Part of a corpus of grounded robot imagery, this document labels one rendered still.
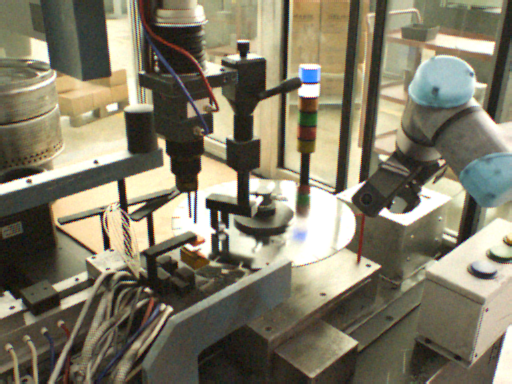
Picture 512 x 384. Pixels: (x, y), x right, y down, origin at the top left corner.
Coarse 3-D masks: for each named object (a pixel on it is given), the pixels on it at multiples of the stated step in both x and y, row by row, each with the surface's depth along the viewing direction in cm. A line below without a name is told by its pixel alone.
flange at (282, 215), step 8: (272, 200) 102; (272, 208) 96; (280, 208) 99; (288, 208) 99; (240, 216) 96; (256, 216) 96; (264, 216) 96; (272, 216) 96; (280, 216) 96; (288, 216) 97; (240, 224) 95; (248, 224) 94; (256, 224) 94; (264, 224) 94; (272, 224) 94; (280, 224) 94; (288, 224) 95; (264, 232) 93
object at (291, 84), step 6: (288, 78) 81; (294, 78) 81; (300, 78) 81; (282, 84) 80; (288, 84) 80; (294, 84) 80; (300, 84) 81; (270, 90) 79; (276, 90) 79; (282, 90) 80; (288, 90) 80; (294, 90) 81; (258, 96) 78; (264, 96) 78; (270, 96) 79
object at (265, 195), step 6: (270, 186) 98; (252, 192) 97; (258, 192) 95; (264, 192) 95; (270, 192) 95; (258, 198) 94; (264, 198) 95; (270, 198) 96; (276, 198) 95; (282, 198) 95; (288, 198) 94; (258, 204) 93; (264, 204) 96; (270, 204) 96
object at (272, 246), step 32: (224, 192) 107; (288, 192) 108; (320, 192) 108; (192, 224) 96; (320, 224) 96; (352, 224) 96; (224, 256) 86; (256, 256) 86; (288, 256) 87; (320, 256) 87
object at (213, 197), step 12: (240, 180) 87; (240, 192) 87; (216, 204) 90; (228, 204) 89; (240, 204) 88; (252, 204) 89; (216, 216) 91; (228, 216) 92; (216, 228) 92; (228, 228) 93
